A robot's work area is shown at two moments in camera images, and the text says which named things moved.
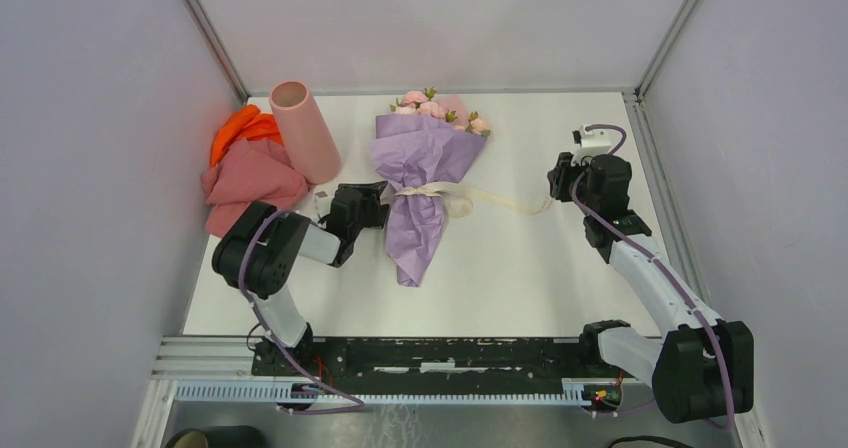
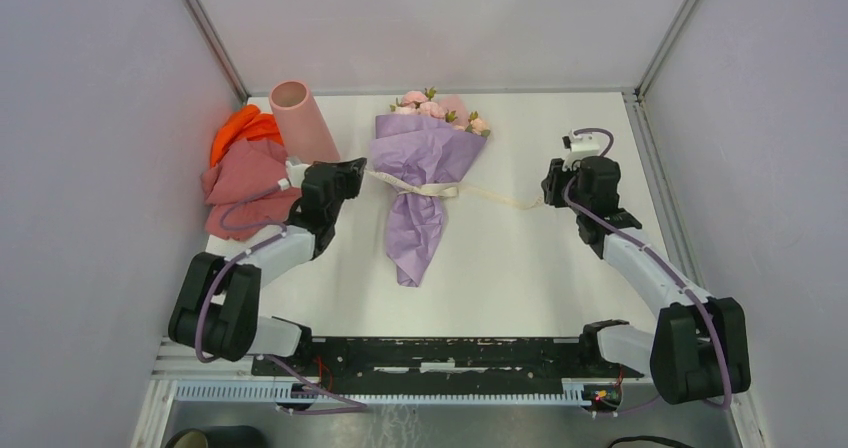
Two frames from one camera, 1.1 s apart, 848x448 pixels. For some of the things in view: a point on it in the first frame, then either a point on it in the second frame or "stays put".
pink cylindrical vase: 312,148 stays put
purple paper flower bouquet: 423,144 stays put
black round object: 221,436 stays put
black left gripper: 370,199 → 351,172
